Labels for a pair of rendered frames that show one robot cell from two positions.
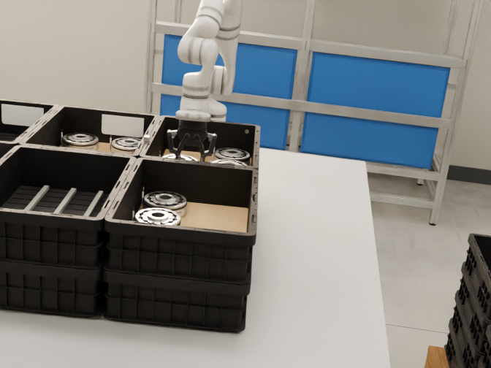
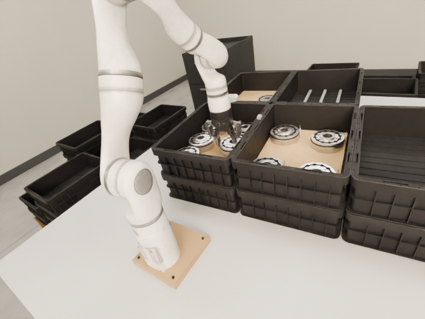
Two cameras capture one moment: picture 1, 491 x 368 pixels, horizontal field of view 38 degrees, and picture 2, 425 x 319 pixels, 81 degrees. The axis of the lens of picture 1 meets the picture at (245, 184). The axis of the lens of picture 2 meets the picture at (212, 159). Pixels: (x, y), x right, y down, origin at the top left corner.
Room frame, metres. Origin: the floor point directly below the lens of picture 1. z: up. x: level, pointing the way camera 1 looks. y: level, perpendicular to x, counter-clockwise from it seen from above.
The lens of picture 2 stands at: (2.54, 0.57, 1.32)
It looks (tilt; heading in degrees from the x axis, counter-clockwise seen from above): 33 degrees down; 215
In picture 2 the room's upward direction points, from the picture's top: 12 degrees counter-clockwise
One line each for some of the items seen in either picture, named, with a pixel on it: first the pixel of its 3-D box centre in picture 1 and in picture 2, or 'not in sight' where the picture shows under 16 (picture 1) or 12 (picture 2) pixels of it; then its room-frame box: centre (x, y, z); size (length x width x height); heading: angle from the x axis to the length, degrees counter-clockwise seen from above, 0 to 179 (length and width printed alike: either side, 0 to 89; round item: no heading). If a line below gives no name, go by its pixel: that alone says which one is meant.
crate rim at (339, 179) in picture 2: (95, 132); (300, 133); (1.85, 0.42, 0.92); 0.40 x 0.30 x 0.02; 0
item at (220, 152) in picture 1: (232, 154); (185, 154); (1.96, 0.05, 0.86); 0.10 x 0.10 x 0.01
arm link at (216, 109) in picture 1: (214, 91); (135, 192); (2.27, 0.13, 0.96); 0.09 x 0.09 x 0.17; 2
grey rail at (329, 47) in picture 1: (306, 44); not in sight; (3.79, -0.24, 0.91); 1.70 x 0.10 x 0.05; 85
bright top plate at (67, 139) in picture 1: (80, 139); (315, 173); (1.96, 0.49, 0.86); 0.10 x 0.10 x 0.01
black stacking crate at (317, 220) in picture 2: not in sight; (298, 173); (1.85, 0.42, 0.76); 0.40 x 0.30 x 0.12; 0
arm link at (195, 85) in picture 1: (200, 67); (210, 69); (1.85, 0.15, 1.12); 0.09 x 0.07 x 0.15; 79
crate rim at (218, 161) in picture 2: (204, 143); (214, 126); (1.85, 0.12, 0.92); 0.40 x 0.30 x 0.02; 0
